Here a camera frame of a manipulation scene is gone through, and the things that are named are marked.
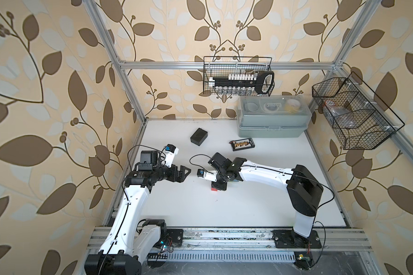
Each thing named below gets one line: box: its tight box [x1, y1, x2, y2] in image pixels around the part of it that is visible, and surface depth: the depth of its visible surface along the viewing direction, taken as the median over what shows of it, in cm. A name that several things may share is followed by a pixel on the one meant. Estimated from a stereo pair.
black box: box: [190, 127, 209, 147], surface depth 110 cm
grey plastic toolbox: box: [236, 95, 313, 139], surface depth 104 cm
